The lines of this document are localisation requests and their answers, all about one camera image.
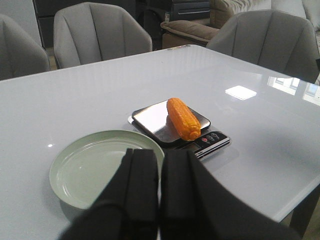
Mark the grey chair middle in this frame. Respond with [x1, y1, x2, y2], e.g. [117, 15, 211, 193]
[53, 2, 153, 69]

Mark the pale green plate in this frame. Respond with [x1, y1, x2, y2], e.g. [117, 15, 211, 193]
[49, 130, 165, 210]

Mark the grey chair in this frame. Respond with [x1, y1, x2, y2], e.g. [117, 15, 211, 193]
[53, 2, 153, 69]
[0, 14, 50, 80]
[206, 9, 320, 84]

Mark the orange corn cob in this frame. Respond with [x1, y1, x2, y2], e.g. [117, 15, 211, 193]
[166, 97, 201, 141]

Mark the grey chair right side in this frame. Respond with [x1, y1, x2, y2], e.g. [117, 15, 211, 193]
[206, 9, 320, 84]

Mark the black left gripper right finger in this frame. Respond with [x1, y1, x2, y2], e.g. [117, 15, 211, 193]
[160, 150, 300, 240]

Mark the coloured dot sticker strip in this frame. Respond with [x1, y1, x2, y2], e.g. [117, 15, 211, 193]
[166, 44, 190, 51]

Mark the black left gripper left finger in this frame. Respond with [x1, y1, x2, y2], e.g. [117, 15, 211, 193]
[60, 149, 159, 240]

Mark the silver black kitchen scale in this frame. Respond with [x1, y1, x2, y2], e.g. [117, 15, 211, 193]
[129, 97, 231, 160]

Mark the brown cushion sofa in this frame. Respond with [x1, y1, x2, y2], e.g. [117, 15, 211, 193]
[159, 0, 272, 50]

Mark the grey chair left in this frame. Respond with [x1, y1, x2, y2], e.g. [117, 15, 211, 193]
[0, 14, 50, 80]

